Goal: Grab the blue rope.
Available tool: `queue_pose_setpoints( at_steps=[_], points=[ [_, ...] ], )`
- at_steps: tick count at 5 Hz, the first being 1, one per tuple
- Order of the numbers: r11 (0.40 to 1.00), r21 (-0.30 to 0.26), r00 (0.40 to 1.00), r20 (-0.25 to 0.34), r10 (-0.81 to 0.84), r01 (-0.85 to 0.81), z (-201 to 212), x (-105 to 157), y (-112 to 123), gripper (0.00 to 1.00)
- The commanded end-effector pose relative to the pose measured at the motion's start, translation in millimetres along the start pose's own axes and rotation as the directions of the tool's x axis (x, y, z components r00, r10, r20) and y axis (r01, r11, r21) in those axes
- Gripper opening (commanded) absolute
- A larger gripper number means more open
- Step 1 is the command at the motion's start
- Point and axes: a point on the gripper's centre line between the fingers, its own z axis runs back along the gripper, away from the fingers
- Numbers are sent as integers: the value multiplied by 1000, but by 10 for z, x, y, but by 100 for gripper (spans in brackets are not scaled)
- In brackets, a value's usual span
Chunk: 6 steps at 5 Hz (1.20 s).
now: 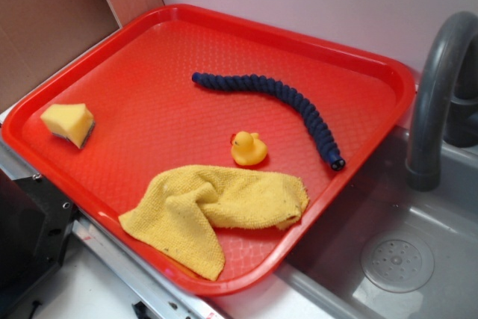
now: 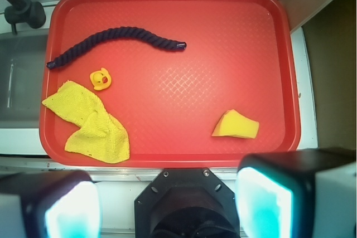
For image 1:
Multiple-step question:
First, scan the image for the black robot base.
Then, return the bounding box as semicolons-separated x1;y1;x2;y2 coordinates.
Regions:
1;173;76;318

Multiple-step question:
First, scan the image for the yellow sponge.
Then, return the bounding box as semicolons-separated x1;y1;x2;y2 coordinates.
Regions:
40;103;96;149

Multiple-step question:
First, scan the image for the grey plastic sink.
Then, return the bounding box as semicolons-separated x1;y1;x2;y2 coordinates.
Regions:
277;128;477;318

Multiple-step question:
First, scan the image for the yellow cloth towel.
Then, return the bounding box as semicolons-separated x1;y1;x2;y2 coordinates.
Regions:
119;165;309;281

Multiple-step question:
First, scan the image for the yellow rubber duck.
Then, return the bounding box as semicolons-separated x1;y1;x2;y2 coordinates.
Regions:
230;131;268;166

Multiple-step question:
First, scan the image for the sink drain strainer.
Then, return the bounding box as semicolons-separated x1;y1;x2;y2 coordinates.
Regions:
361;231;435;294

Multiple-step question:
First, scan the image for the blue braided rope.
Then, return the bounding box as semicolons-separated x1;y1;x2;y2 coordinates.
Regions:
191;71;347;173

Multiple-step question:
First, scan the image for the grey plastic faucet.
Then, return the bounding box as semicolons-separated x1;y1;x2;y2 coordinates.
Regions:
406;11;477;191

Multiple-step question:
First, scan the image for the brown cardboard box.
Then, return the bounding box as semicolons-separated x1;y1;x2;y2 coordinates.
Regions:
1;0;163;111

